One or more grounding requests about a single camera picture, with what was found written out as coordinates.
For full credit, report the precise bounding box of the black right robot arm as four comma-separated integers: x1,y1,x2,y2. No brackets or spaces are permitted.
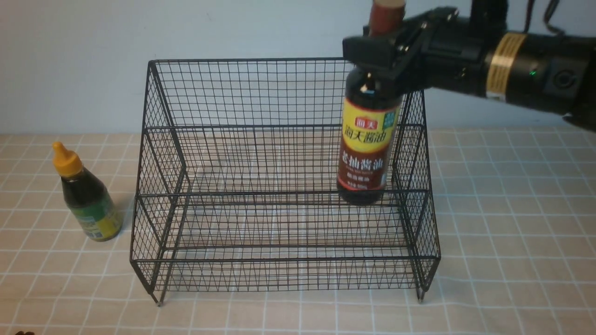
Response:
342,0,595,132

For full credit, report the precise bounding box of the dark soy sauce bottle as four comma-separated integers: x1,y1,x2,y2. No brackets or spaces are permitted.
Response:
337,0,405,206

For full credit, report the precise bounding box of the yellow capped green label bottle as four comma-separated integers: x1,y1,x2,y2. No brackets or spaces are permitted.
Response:
52,141,122,241

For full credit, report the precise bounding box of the black wire mesh shelf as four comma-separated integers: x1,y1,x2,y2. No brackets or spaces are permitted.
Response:
130,58,440,305

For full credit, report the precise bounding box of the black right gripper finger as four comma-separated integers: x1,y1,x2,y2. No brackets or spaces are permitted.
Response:
368,66,431,96
342,21,427,70

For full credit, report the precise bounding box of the beige checked tablecloth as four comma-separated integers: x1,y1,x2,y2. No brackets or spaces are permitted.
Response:
0,128,595,335

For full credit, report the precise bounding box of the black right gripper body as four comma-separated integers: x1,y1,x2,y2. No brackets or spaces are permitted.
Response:
400,7,494,96

